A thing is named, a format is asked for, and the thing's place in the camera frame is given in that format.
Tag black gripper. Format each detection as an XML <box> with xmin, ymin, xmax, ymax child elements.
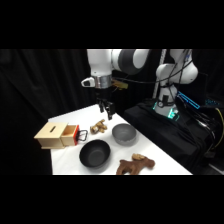
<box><xmin>95</xmin><ymin>87</ymin><xmax>116</xmax><ymax>121</ymax></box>

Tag brown plush deer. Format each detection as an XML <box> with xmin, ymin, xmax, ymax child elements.
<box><xmin>115</xmin><ymin>153</ymin><xmax>156</xmax><ymax>176</ymax></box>

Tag grey bowl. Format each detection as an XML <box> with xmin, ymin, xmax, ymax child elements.
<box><xmin>111</xmin><ymin>123</ymin><xmax>138</xmax><ymax>146</ymax></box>

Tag black bowl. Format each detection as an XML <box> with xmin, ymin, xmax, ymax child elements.
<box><xmin>78</xmin><ymin>139</ymin><xmax>111</xmax><ymax>169</ymax></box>

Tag small tan plush giraffe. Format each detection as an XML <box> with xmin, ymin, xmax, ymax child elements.
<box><xmin>89</xmin><ymin>118</ymin><xmax>108</xmax><ymax>135</ymax></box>

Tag wooden drawer with red front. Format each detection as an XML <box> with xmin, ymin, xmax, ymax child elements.
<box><xmin>61</xmin><ymin>124</ymin><xmax>89</xmax><ymax>147</ymax></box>

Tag light wooden box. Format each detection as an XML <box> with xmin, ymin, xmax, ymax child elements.
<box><xmin>33</xmin><ymin>121</ymin><xmax>69</xmax><ymax>150</ymax></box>

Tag black cloth-covered robot stand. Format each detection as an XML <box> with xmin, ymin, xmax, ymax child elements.
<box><xmin>123</xmin><ymin>98</ymin><xmax>224</xmax><ymax>176</ymax></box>

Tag black curtain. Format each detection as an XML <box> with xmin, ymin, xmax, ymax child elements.
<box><xmin>0</xmin><ymin>49</ymin><xmax>224</xmax><ymax>176</ymax></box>

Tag blue-lit black device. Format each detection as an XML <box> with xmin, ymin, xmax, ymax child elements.
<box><xmin>176</xmin><ymin>91</ymin><xmax>202</xmax><ymax>111</ymax></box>

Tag tan wrist mount block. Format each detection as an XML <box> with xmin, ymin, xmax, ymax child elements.
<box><xmin>111</xmin><ymin>79</ymin><xmax>129</xmax><ymax>90</ymax></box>

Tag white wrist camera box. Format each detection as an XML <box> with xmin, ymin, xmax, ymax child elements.
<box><xmin>80</xmin><ymin>76</ymin><xmax>96</xmax><ymax>89</ymax></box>

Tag yellow cable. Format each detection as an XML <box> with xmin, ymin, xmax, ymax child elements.
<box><xmin>213</xmin><ymin>107</ymin><xmax>224</xmax><ymax>151</ymax></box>

